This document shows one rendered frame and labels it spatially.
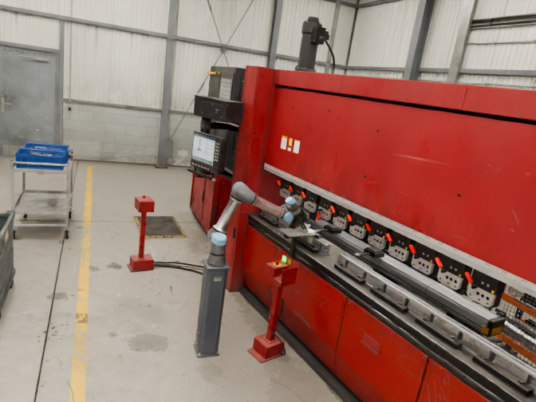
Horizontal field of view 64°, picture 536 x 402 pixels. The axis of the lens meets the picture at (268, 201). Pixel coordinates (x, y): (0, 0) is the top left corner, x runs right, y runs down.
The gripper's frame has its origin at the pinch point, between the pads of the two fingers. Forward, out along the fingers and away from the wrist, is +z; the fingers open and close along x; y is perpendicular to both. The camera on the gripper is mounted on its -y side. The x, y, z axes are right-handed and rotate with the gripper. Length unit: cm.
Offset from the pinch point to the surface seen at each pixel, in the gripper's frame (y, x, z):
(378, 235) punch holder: 18, -78, -17
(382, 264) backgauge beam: 19, -64, 24
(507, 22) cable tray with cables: 515, 167, 99
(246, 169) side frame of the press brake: 9, 85, -35
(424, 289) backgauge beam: 18, -105, 25
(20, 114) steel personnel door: -153, 732, -117
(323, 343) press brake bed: -53, -56, 50
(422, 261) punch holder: 17, -117, -16
